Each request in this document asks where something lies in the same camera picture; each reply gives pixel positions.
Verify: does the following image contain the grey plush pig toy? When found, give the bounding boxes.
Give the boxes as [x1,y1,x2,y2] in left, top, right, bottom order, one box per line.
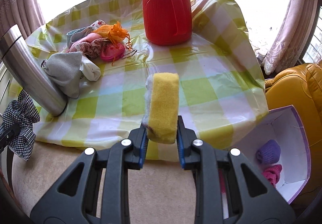
[41,52,82,99]

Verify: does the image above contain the pink floral curtain right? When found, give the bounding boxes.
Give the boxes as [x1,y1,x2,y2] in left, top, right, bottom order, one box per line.
[261,0,318,75]

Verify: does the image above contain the yellow sponge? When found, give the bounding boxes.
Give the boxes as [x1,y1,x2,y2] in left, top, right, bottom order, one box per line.
[142,73,180,145]

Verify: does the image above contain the pink coin pouch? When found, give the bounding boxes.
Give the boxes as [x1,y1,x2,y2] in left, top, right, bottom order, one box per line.
[100,43,125,62]

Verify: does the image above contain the light blue cloth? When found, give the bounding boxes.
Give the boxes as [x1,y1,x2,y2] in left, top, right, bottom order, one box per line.
[66,26,94,49]

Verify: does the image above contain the green checkered plastic tablecloth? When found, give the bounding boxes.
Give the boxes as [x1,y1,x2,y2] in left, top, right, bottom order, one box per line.
[8,0,269,162]

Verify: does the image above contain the pink cloth bundle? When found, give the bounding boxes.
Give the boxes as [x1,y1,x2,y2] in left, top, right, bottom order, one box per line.
[69,33,101,52]

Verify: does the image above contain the black white gingham cloth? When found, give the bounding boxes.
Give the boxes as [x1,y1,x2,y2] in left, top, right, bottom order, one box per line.
[1,90,40,161]

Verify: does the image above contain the yellow leather armchair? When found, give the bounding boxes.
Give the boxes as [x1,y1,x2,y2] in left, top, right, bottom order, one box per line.
[265,62,321,206]

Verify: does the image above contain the steel vacuum flask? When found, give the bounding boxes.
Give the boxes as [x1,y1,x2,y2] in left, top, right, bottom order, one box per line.
[1,24,67,116]

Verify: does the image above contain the purple white storage box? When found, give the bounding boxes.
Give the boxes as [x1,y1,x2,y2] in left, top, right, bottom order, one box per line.
[233,105,311,203]

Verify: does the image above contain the pink curtain left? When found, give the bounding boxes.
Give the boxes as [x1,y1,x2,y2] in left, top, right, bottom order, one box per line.
[1,0,45,39]

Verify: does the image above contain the pink knitted sock ball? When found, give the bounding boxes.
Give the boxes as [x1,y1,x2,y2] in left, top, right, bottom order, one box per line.
[262,164,282,188]

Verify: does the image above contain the white folded cloth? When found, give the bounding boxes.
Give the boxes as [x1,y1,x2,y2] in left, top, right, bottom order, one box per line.
[80,56,101,81]

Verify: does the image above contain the floral print small cloth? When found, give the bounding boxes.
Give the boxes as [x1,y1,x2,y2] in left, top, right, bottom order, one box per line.
[75,38,107,59]

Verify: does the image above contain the purple knitted sock ball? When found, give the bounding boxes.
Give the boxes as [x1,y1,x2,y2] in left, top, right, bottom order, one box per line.
[255,140,281,165]

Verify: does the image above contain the red thermos jug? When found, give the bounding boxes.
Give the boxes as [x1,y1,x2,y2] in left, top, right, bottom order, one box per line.
[142,0,192,46]

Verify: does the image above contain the white fruit print cloth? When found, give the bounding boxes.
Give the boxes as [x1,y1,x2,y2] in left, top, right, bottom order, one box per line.
[90,20,106,30]

